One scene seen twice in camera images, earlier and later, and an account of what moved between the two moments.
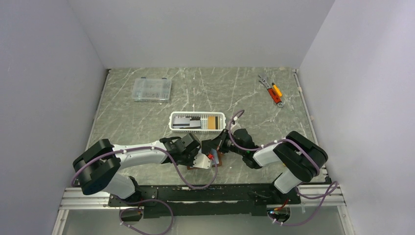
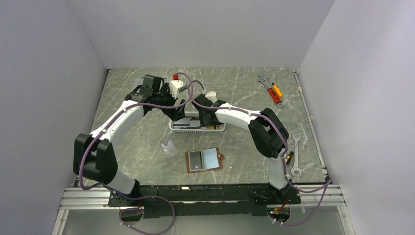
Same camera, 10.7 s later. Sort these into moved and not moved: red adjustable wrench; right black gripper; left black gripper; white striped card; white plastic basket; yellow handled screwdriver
Moved: right black gripper; left black gripper
Not moved: white plastic basket; red adjustable wrench; white striped card; yellow handled screwdriver
